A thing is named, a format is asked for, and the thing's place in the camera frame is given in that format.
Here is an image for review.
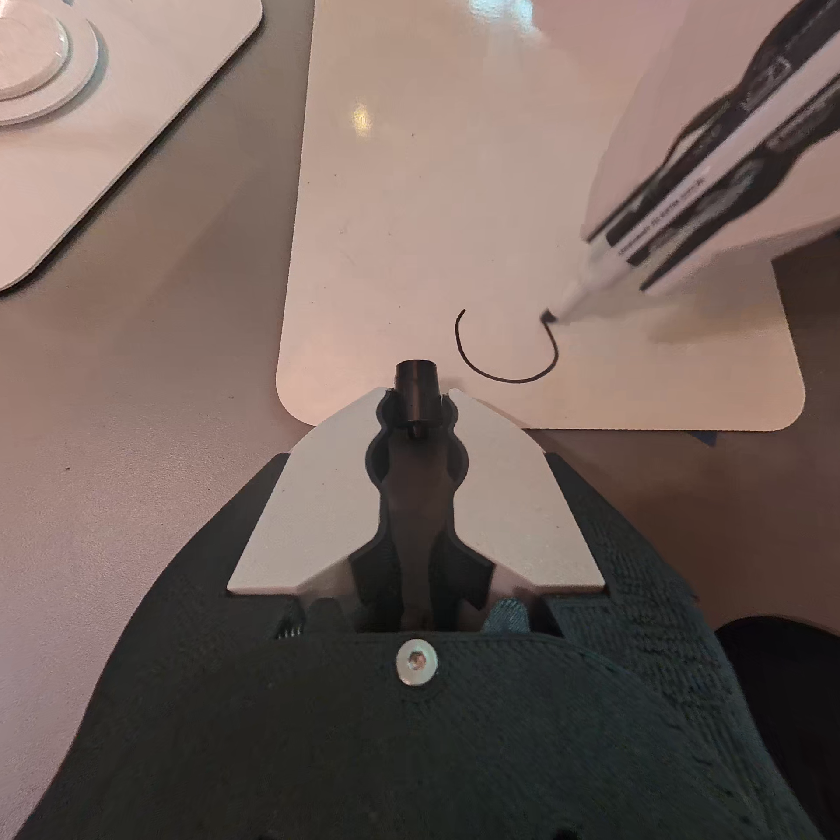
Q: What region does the black whiteboard marker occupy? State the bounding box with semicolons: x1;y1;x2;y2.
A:
542;27;840;325

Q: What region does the black marker cap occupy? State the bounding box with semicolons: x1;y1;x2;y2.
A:
397;357;438;442

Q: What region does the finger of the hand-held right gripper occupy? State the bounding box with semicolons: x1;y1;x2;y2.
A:
582;0;823;245
644;122;840;298

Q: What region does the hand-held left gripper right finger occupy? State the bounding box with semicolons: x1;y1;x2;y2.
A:
423;390;606;622

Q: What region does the white table sign stand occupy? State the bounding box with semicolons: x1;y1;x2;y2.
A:
0;0;263;294

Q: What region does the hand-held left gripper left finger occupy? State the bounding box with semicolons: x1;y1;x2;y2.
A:
227;388;421;626

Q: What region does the white whiteboard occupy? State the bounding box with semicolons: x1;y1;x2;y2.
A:
276;0;805;433

